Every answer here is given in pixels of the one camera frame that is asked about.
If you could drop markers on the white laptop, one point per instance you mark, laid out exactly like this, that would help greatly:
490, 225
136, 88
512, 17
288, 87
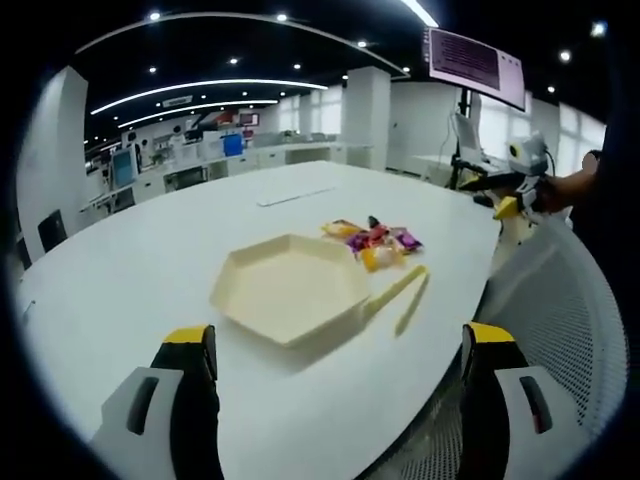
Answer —
467, 134

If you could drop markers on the cream food tongs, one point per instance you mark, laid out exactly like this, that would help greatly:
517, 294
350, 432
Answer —
400, 300

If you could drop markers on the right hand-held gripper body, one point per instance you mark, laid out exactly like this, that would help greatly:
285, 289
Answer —
527, 152

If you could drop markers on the small desk screen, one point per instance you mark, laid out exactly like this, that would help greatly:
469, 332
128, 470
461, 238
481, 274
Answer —
123, 168

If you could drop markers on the purple food packet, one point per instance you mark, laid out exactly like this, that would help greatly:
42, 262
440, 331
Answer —
407, 239
361, 244

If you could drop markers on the red and black food packet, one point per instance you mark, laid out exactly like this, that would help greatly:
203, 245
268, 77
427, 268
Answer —
377, 229

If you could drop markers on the orange and white food packet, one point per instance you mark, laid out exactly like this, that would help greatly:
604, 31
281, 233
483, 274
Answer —
382, 257

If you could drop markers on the blue box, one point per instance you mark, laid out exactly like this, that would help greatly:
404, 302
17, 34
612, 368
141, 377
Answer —
233, 145

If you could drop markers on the white mesh chair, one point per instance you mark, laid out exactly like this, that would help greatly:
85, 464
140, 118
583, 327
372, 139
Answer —
550, 310

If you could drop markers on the person's dark clothing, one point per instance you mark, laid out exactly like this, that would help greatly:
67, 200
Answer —
617, 200

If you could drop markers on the yellow food packet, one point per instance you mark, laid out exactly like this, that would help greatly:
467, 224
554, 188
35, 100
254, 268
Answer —
339, 229

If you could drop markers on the cream hexagonal container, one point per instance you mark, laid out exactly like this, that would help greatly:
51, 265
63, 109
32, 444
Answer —
292, 290

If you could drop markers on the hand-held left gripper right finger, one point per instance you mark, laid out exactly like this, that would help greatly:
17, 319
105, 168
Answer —
492, 385

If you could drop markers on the computer monitor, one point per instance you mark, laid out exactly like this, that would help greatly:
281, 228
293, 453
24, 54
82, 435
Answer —
475, 65

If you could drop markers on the black office chair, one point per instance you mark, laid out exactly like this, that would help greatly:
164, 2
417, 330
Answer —
52, 231

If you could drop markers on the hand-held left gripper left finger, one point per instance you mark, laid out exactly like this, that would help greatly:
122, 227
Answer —
190, 390

